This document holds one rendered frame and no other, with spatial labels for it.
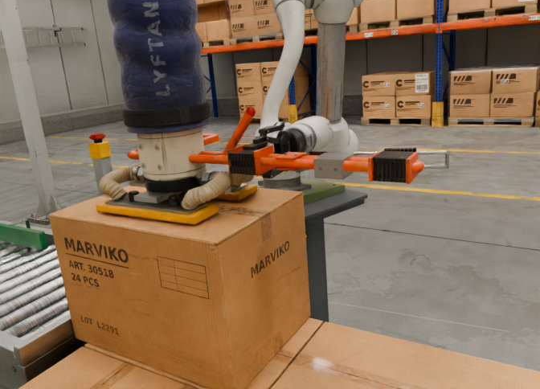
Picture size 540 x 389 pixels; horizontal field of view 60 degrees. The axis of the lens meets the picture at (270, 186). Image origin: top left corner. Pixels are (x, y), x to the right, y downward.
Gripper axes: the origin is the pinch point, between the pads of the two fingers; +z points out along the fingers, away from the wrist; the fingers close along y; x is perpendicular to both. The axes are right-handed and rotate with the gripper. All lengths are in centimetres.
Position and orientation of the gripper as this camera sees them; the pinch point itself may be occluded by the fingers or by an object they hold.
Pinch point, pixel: (255, 157)
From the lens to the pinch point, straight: 114.7
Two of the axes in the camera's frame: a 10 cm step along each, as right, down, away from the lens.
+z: -4.9, 2.7, -8.3
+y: 0.8, 9.6, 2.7
